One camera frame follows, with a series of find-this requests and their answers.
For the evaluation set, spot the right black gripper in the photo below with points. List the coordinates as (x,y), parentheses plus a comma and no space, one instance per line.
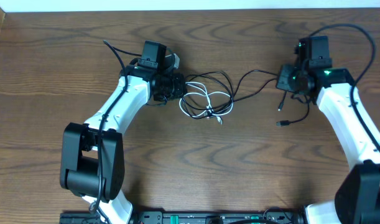
(283,83)

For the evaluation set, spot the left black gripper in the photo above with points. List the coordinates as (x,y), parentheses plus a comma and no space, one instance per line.
(181,88)

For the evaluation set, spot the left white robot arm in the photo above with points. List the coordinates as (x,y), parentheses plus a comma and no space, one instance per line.
(92,163)

